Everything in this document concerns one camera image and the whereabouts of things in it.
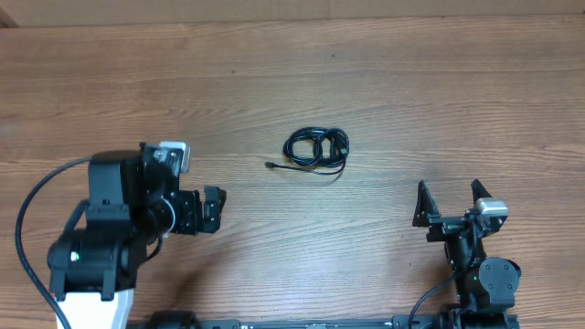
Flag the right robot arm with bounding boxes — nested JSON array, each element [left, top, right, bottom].
[[412, 179, 521, 313]]

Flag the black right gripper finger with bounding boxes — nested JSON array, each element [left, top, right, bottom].
[[412, 180, 441, 228], [471, 179, 492, 203]]

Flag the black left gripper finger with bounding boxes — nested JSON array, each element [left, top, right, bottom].
[[204, 186, 227, 215], [202, 201, 220, 234]]

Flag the black usb cable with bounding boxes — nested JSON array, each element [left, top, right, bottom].
[[264, 126, 351, 176]]

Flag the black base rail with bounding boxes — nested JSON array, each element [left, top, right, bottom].
[[126, 311, 520, 329]]

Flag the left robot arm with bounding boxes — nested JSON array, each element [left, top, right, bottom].
[[48, 143, 227, 328]]

